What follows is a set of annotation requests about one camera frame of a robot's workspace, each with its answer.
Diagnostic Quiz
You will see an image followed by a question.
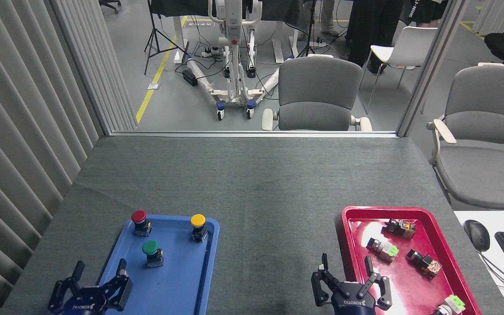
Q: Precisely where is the desk with black cover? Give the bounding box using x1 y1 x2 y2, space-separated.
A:
149 0 305 65

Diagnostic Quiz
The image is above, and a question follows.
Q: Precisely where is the silver post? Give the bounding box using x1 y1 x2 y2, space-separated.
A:
396 0 469 137

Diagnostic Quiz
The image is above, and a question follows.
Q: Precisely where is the white switch with green block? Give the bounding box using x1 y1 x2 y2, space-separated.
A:
430 294 466 315
367 238 399 262

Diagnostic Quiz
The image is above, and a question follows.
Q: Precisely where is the red plastic tray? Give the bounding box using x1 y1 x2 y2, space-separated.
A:
335 206 482 315

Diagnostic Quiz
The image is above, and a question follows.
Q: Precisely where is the black switch with orange block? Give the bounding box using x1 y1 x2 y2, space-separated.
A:
381 219 417 239
406 249 443 279

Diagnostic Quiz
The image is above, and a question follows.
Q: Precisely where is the white stand on wheels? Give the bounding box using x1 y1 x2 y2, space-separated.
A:
185 0 281 121

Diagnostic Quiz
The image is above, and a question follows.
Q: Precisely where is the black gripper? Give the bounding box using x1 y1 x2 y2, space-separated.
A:
49 259 133 315
311 254 393 315

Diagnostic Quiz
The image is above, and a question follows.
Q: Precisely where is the grey padded chair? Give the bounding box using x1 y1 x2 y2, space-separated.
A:
262 56 373 132
426 65 504 210

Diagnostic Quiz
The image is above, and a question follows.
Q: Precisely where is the white plastic chair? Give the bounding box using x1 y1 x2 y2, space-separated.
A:
359 26 438 115

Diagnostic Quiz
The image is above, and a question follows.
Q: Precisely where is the blue plastic tray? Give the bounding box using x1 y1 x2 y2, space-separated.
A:
87 214 220 315

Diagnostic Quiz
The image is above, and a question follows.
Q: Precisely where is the person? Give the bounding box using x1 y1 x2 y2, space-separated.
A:
401 0 449 28
346 0 406 76
298 0 341 41

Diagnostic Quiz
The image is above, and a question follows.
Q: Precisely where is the red push button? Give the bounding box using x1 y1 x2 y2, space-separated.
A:
131 210 152 237

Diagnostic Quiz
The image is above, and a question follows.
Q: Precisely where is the black tripod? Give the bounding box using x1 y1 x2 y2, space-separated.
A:
297 0 322 58
144 0 187 76

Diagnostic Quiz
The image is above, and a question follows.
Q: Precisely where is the green push button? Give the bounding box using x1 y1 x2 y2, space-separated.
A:
142 240 164 269

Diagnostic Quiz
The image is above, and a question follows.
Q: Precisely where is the black computer mouse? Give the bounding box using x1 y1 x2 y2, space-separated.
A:
463 220 491 252

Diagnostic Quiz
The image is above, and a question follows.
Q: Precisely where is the silver rail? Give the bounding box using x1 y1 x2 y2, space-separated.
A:
111 130 399 139

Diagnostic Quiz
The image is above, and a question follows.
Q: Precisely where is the white side desk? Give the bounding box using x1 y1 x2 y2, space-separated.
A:
453 211 504 315

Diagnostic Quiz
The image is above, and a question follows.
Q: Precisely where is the yellow push button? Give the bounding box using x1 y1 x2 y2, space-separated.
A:
190 214 209 243

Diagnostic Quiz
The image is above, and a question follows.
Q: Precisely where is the grey felt table cover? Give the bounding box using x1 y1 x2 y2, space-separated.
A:
0 135 504 315

